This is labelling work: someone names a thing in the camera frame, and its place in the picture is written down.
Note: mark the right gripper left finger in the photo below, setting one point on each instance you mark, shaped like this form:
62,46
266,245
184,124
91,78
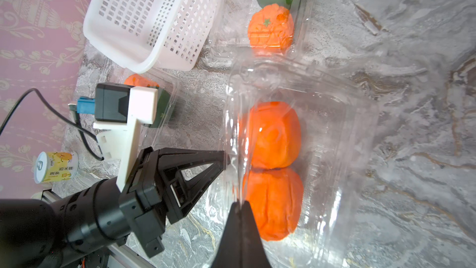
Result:
228,253

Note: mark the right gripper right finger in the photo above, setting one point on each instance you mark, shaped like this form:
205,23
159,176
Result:
252,253

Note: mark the left container orange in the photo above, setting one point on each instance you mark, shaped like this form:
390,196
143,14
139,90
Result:
138,80

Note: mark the container orange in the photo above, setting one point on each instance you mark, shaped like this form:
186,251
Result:
138,80
271,30

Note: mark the white plastic basket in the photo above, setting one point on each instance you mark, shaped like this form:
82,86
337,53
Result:
144,34

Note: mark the clear clamshell container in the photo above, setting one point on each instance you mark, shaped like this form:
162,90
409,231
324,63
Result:
228,38
153,137
337,130

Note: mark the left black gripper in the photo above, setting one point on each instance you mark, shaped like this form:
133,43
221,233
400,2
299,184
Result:
156,191

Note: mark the peeled orange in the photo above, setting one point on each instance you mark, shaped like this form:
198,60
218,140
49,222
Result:
275,196
272,134

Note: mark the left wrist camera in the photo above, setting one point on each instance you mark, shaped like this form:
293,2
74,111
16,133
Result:
119,111

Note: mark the left container green fruit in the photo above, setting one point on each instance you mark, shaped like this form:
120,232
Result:
162,108

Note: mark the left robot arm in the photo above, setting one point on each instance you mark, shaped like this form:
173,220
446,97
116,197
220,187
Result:
36,234

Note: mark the yellow white can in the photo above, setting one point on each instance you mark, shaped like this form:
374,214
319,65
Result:
55,167

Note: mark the back container orange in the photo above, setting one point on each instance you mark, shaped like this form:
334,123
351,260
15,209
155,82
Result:
271,30

